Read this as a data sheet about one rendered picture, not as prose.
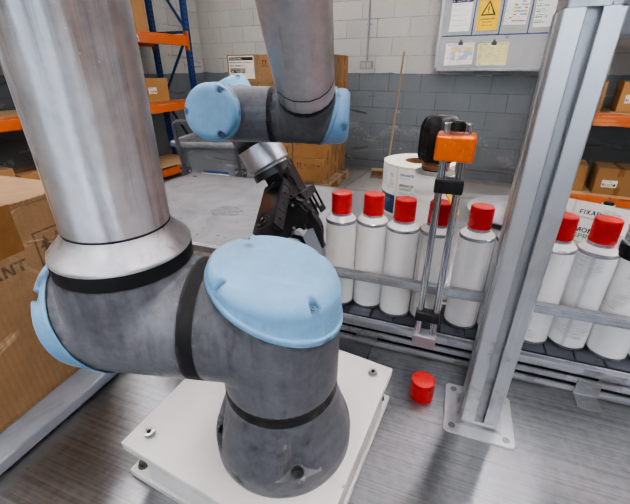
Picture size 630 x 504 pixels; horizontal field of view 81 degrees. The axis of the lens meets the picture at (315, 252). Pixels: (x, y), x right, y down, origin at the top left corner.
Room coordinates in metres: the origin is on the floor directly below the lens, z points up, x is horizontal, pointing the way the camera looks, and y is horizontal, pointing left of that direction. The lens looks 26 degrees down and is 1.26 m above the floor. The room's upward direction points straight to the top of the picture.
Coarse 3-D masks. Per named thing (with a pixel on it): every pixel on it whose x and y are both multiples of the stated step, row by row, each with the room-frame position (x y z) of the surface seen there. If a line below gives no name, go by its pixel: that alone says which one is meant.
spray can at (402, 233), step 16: (400, 208) 0.54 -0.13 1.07; (400, 224) 0.53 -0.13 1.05; (416, 224) 0.54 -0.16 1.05; (400, 240) 0.52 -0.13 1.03; (416, 240) 0.53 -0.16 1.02; (384, 256) 0.55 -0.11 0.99; (400, 256) 0.52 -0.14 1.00; (384, 272) 0.54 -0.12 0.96; (400, 272) 0.52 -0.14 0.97; (384, 288) 0.54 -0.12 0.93; (400, 288) 0.52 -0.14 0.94; (384, 304) 0.53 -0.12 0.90; (400, 304) 0.52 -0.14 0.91
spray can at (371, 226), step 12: (372, 192) 0.58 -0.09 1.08; (372, 204) 0.56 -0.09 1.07; (360, 216) 0.58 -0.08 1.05; (372, 216) 0.56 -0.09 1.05; (384, 216) 0.57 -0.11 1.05; (360, 228) 0.56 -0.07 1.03; (372, 228) 0.55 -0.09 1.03; (384, 228) 0.55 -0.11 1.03; (360, 240) 0.56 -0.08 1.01; (372, 240) 0.55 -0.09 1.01; (384, 240) 0.56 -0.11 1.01; (360, 252) 0.56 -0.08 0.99; (372, 252) 0.55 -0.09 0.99; (360, 264) 0.56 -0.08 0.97; (372, 264) 0.55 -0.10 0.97; (360, 288) 0.55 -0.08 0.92; (372, 288) 0.55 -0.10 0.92; (360, 300) 0.55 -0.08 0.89; (372, 300) 0.55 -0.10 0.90
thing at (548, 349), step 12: (348, 312) 0.54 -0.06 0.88; (360, 312) 0.54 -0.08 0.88; (372, 312) 0.54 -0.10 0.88; (408, 312) 0.54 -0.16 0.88; (408, 324) 0.50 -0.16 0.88; (444, 324) 0.50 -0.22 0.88; (456, 336) 0.48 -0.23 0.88; (468, 336) 0.47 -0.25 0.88; (528, 348) 0.44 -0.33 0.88; (540, 348) 0.44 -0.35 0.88; (552, 348) 0.44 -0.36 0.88; (576, 360) 0.42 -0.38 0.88; (588, 360) 0.42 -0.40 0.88; (600, 360) 0.42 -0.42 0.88; (624, 360) 0.42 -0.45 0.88
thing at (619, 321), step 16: (352, 272) 0.54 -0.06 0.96; (368, 272) 0.53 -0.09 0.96; (416, 288) 0.50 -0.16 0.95; (432, 288) 0.49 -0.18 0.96; (448, 288) 0.49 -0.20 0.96; (464, 288) 0.49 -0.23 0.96; (544, 304) 0.44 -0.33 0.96; (592, 320) 0.42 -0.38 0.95; (608, 320) 0.41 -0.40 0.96; (624, 320) 0.41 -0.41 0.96
